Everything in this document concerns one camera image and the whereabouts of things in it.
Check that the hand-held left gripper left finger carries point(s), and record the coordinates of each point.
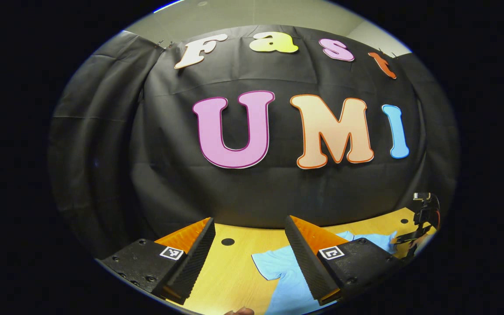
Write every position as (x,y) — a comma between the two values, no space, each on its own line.
(195,262)

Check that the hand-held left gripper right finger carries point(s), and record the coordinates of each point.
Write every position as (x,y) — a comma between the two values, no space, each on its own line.
(304,262)

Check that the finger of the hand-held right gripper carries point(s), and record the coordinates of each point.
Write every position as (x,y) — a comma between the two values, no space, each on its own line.
(411,238)

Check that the light blue T-shirt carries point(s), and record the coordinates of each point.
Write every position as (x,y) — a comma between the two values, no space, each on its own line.
(282,267)

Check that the black backdrop cloth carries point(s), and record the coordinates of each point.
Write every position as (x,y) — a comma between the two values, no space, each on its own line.
(278,197)

